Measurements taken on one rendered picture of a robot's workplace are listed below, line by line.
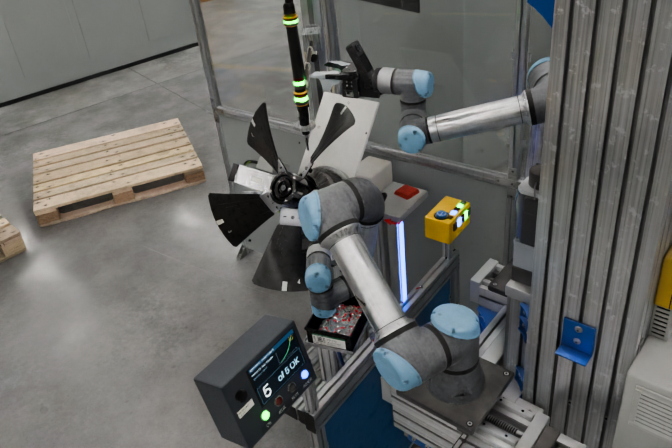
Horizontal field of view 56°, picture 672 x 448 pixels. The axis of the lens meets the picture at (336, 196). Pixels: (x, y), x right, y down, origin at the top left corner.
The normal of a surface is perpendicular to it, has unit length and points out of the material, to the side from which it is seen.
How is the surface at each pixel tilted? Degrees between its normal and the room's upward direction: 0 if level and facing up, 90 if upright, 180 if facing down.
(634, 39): 90
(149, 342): 0
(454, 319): 7
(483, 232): 90
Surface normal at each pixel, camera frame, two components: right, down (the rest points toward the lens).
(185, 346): -0.10, -0.85
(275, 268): 0.04, -0.13
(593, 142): -0.63, 0.46
